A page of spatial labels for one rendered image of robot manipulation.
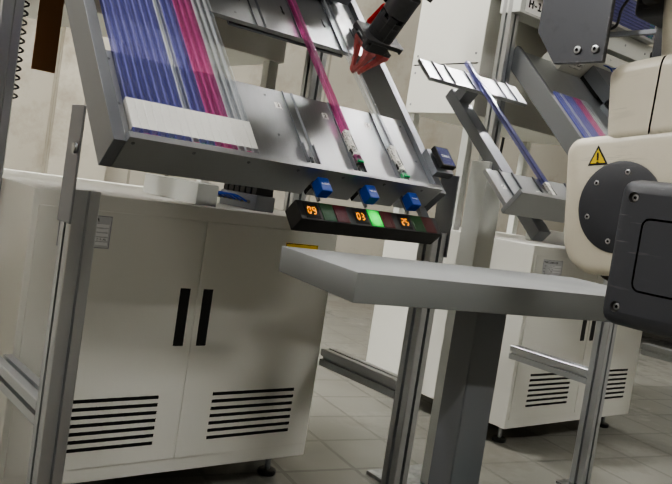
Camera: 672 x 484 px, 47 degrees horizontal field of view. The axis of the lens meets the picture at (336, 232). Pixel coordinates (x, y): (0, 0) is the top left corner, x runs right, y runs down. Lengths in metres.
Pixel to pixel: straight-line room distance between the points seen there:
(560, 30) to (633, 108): 0.14
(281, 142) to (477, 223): 0.66
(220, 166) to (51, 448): 0.49
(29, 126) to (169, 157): 3.48
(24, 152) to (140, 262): 3.16
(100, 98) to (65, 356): 0.39
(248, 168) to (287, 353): 0.62
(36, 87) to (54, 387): 3.57
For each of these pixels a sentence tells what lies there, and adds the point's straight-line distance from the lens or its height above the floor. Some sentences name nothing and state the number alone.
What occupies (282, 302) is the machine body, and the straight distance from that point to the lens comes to 1.73.
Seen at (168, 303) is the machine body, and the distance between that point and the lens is 1.59.
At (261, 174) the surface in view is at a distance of 1.30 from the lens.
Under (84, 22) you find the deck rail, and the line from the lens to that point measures 1.34.
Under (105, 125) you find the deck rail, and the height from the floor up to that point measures 0.74.
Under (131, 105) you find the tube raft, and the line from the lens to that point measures 1.22.
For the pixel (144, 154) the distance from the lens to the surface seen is 1.19.
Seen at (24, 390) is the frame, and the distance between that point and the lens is 1.31.
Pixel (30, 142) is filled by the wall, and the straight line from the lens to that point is 4.67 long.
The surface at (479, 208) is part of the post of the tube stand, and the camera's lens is 1.86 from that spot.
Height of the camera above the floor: 0.70
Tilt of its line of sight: 3 degrees down
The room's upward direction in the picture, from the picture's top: 9 degrees clockwise
